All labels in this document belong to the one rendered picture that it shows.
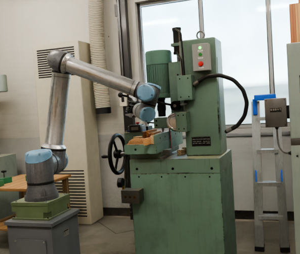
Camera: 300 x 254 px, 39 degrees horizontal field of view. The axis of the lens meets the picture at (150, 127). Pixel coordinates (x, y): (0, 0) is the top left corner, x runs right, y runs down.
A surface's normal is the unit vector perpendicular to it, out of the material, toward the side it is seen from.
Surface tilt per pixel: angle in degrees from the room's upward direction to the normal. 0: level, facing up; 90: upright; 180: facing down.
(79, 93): 90
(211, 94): 90
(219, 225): 90
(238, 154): 90
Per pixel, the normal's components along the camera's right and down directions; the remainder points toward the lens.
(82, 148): -0.32, 0.07
